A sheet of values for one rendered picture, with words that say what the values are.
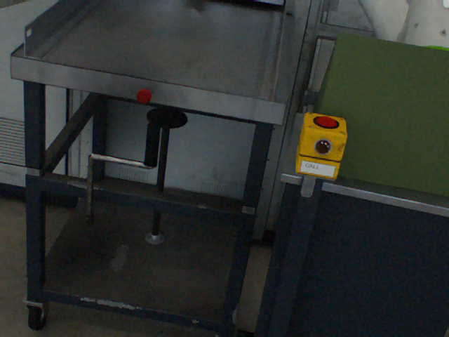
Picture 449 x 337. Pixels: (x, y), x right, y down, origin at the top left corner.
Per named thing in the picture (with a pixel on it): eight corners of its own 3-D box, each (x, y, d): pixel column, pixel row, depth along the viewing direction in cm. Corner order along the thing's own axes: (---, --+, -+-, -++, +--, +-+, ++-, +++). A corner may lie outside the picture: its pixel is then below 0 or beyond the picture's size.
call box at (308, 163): (335, 182, 126) (348, 135, 121) (294, 175, 127) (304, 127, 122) (334, 162, 133) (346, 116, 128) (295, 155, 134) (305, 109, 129)
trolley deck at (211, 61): (283, 126, 147) (287, 101, 144) (10, 78, 149) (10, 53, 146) (291, 34, 206) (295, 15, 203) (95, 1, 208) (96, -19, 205)
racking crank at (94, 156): (82, 225, 162) (85, 115, 147) (85, 218, 165) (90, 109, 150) (149, 237, 162) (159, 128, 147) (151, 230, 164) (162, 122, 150)
